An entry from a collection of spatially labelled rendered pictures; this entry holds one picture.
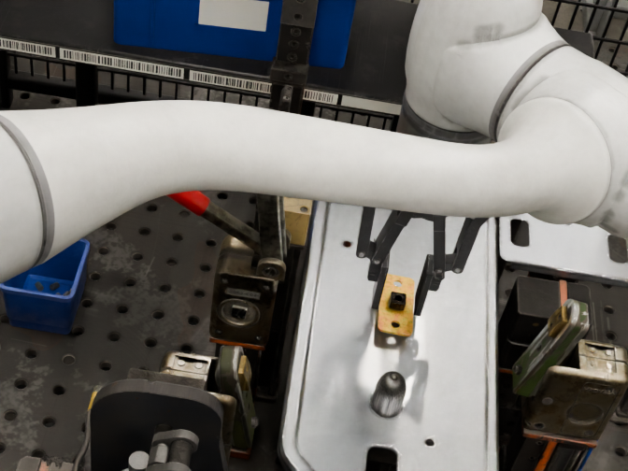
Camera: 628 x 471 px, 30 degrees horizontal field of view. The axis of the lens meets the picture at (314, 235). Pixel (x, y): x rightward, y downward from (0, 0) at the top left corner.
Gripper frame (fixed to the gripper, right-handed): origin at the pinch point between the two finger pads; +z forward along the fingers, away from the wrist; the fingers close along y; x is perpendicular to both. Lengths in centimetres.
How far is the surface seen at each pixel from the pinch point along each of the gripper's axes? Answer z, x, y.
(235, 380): -4.6, -19.4, -15.5
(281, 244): -4.5, -1.4, -13.4
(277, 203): -10.8, -1.8, -14.5
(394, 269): 4.8, 6.1, -0.3
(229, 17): -4.4, 35.3, -24.7
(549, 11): 106, 210, 52
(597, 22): 98, 197, 64
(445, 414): 4.7, -12.7, 6.1
